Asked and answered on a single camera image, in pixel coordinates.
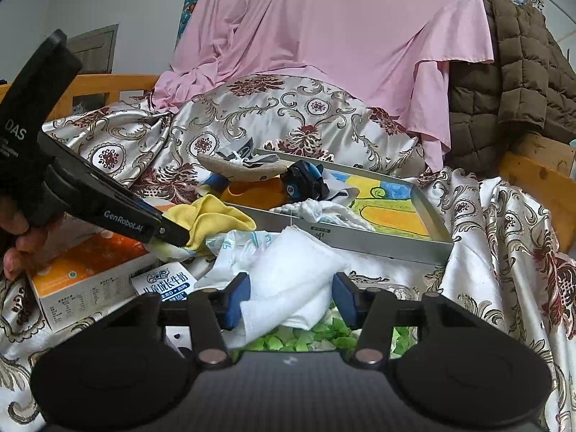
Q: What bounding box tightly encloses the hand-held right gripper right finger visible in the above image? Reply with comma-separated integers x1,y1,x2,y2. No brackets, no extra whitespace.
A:
332,272,472,369

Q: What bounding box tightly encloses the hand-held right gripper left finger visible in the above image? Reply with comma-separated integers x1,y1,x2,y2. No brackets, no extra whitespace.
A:
114,272,253,367

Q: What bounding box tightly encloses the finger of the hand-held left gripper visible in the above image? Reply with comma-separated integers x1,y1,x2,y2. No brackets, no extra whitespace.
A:
132,200,165,219
150,213,190,248

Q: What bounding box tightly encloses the white towel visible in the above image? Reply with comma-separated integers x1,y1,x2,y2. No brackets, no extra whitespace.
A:
240,225,349,347

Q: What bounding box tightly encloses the grey shallow box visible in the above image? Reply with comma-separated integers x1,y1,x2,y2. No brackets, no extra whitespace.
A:
220,148,455,266

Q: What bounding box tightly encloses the beige drawstring bag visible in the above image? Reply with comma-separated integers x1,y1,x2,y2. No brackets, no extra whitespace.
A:
198,153,293,185

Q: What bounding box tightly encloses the blue black soft toy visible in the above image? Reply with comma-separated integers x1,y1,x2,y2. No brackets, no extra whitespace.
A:
281,161,325,201

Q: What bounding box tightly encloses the person's left hand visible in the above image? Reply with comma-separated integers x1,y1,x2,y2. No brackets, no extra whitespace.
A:
0,216,57,280

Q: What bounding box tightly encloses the white blue printed cloth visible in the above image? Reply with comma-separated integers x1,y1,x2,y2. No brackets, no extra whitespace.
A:
204,229,282,289

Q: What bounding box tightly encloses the small printed milk carton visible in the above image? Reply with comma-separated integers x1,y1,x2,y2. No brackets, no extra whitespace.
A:
130,261,201,307

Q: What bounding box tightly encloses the bag of green white pieces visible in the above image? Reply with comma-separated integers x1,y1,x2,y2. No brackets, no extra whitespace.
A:
227,279,419,361

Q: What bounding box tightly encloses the white mesh cloth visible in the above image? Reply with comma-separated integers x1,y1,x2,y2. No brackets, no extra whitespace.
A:
270,200,374,232

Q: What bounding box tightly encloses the orange white carton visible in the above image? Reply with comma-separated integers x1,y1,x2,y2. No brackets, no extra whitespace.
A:
24,229,167,334

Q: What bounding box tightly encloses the yellow blue printed cloth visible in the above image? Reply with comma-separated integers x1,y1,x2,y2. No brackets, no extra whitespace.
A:
324,168,433,239

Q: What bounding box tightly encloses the grey door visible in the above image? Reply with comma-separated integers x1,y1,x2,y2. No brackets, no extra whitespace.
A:
65,24,120,75

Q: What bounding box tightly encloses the floral satin blanket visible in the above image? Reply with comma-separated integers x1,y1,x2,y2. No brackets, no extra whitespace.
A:
0,74,576,432

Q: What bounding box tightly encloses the pink cloth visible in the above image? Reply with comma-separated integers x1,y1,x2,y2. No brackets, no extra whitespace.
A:
155,0,496,167

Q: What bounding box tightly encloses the brown quilted jacket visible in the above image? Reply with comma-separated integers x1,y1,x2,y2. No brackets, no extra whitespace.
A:
443,0,576,178

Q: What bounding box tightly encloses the wooden bed rail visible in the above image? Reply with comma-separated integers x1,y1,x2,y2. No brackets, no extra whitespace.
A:
0,74,160,120
497,132,576,253

